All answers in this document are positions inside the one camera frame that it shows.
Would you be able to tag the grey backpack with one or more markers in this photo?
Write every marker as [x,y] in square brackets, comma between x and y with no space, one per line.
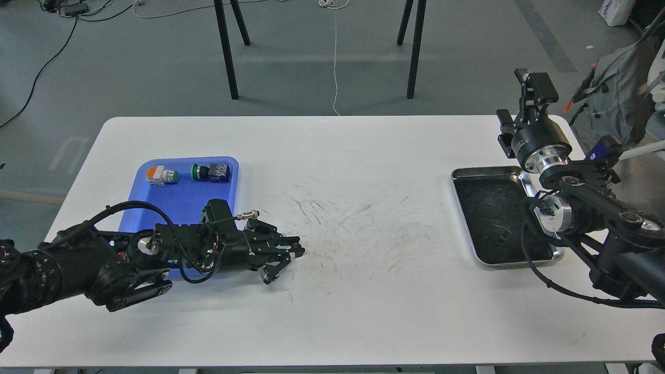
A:
[616,94]

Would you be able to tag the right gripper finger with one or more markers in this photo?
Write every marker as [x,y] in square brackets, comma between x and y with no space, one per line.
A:
[538,92]
[508,129]

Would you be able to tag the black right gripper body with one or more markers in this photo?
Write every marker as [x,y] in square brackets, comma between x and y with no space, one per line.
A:
[540,145]

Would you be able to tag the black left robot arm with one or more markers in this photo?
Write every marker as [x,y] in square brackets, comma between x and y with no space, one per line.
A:
[120,269]

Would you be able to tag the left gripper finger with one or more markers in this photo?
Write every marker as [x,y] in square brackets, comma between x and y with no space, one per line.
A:
[271,271]
[263,238]

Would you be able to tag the orange white push button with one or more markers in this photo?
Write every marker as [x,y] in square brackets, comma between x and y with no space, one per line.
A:
[158,175]

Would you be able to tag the black stand legs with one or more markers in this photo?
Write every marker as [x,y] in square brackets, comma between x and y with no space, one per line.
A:
[225,41]
[417,40]

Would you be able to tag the blue plastic tray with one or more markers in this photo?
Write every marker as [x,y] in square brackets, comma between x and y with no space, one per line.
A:
[183,201]

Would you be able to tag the black right stand legs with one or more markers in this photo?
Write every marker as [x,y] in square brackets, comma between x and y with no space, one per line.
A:
[417,40]

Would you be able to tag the green push button switch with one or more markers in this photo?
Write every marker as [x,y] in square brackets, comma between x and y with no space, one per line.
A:
[215,172]

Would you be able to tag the silver metal tray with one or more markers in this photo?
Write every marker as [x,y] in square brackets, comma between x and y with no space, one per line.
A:
[489,200]

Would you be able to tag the white box on floor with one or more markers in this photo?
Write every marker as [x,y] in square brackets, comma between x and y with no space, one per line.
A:
[616,13]

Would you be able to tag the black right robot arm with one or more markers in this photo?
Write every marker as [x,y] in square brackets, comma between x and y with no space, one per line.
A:
[621,246]

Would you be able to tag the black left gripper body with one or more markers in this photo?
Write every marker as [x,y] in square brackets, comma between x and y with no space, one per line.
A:
[236,251]

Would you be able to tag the black left stand legs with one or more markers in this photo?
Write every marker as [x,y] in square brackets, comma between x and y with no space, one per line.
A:
[225,41]

